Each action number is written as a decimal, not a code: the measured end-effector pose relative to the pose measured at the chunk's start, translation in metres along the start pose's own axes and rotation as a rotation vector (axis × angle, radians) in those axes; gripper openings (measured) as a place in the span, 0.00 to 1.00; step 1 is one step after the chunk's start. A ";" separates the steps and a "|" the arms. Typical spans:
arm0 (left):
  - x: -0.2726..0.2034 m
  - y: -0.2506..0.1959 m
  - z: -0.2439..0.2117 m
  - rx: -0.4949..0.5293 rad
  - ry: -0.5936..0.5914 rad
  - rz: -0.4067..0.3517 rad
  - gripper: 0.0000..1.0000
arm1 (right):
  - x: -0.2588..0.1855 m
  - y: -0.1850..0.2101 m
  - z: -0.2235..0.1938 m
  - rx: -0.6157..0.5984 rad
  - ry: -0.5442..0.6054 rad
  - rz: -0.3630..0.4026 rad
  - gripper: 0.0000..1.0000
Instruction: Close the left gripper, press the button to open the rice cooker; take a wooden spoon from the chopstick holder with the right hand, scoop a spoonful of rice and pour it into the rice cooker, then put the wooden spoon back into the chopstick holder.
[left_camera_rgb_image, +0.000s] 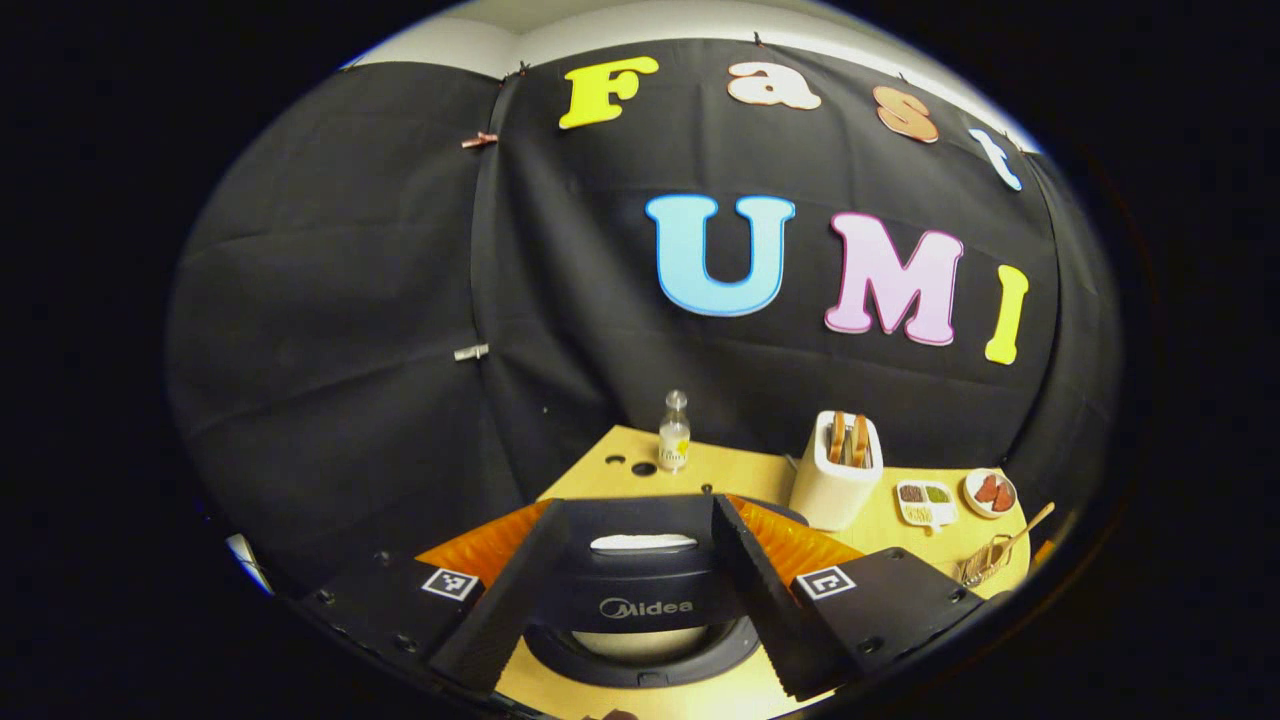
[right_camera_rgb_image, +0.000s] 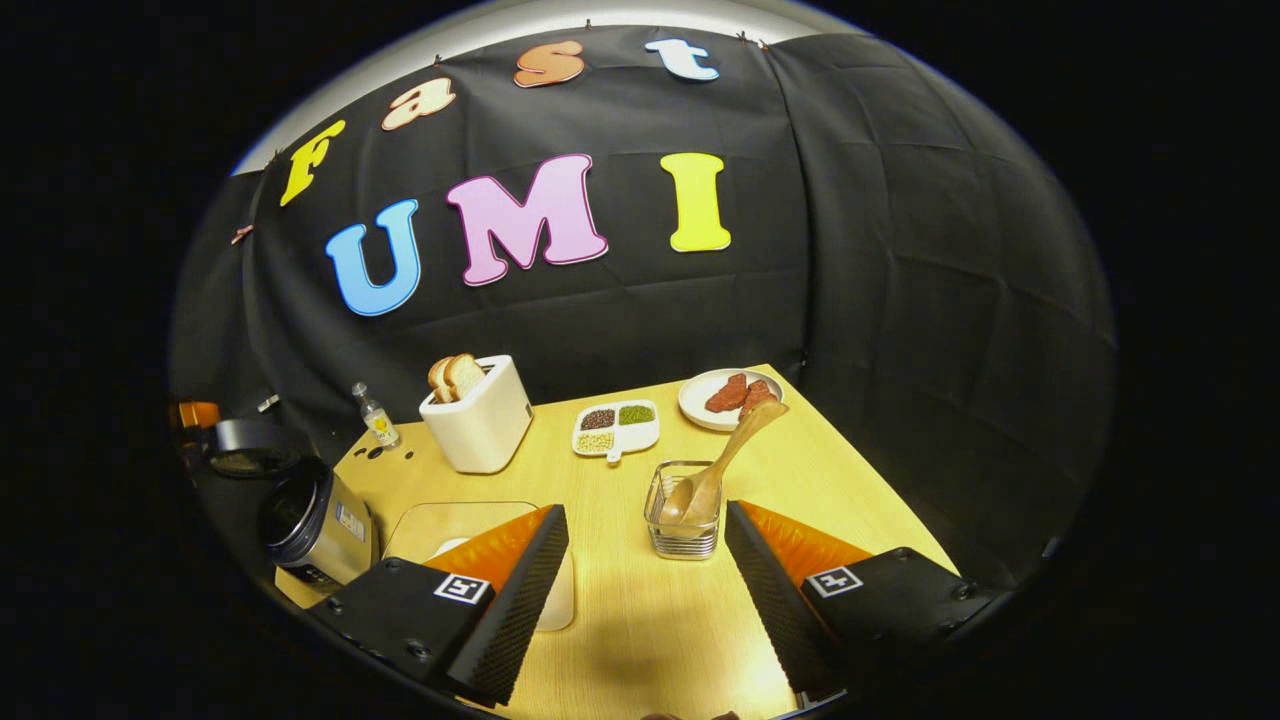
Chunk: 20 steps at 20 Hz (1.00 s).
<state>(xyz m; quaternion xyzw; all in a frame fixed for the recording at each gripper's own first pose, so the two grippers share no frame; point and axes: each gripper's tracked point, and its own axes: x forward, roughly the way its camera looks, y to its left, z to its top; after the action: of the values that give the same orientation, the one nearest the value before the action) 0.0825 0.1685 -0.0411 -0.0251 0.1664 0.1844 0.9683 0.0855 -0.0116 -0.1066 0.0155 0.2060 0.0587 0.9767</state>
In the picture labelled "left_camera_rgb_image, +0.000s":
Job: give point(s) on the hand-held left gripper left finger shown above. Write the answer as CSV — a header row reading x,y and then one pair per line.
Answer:
x,y
500,610

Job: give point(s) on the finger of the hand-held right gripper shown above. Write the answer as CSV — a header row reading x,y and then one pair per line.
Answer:
x,y
1045,553

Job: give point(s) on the red meat slice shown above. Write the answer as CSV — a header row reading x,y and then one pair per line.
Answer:
x,y
986,489
1003,497

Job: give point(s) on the white round plate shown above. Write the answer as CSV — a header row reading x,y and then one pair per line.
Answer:
x,y
975,508

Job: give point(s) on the dark grey rice cooker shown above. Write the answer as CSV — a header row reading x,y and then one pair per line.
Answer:
x,y
640,580

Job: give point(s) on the copper clip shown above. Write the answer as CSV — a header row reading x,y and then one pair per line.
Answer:
x,y
479,140

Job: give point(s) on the small glass bottle yellow label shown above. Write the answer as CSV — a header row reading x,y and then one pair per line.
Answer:
x,y
674,445

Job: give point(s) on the toast bread slice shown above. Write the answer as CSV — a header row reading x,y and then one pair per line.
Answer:
x,y
860,440
837,437

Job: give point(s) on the wooden spoon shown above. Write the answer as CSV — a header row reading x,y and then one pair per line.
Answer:
x,y
1025,530

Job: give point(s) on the silver clip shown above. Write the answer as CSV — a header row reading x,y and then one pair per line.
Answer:
x,y
471,352

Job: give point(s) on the white divided grain dish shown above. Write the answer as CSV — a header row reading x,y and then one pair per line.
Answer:
x,y
925,505

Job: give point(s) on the white toaster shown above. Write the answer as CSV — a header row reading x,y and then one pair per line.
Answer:
x,y
830,495

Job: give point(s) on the white panel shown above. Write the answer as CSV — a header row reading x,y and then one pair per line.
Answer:
x,y
248,565

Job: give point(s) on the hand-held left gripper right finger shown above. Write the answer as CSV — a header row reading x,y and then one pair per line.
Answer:
x,y
760,600

